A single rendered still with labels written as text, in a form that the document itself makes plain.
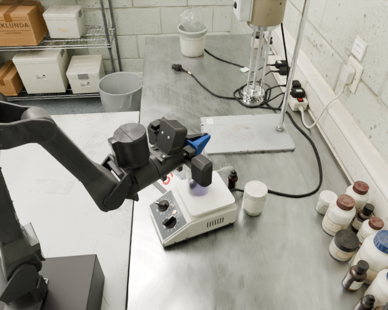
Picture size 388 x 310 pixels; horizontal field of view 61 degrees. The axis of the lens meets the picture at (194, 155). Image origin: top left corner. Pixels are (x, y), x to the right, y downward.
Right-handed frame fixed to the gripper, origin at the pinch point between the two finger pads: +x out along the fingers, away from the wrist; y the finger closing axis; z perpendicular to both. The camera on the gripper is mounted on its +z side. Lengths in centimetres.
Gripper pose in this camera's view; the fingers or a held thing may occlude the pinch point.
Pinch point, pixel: (197, 141)
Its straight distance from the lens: 71.3
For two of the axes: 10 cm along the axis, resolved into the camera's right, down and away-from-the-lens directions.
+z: 0.0, -7.4, -6.7
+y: -6.5, -5.0, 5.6
